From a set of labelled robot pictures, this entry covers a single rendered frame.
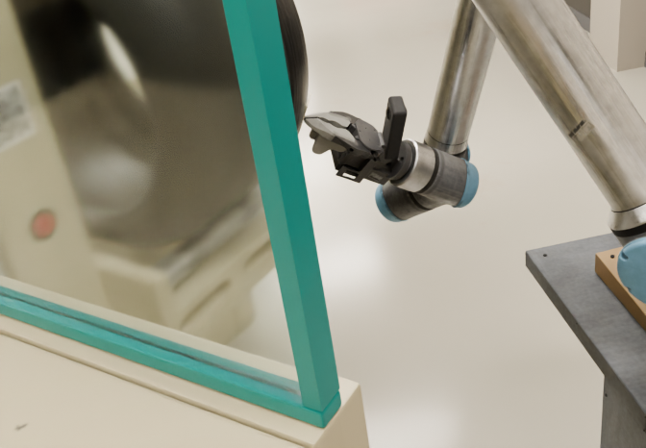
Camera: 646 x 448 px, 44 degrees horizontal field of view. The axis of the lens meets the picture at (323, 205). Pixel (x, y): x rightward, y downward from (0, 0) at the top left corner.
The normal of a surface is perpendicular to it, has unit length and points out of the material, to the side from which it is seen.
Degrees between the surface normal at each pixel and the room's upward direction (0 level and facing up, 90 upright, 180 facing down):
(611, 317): 0
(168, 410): 0
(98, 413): 0
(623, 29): 90
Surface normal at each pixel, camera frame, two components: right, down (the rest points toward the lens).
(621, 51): 0.16, 0.47
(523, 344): -0.14, -0.86
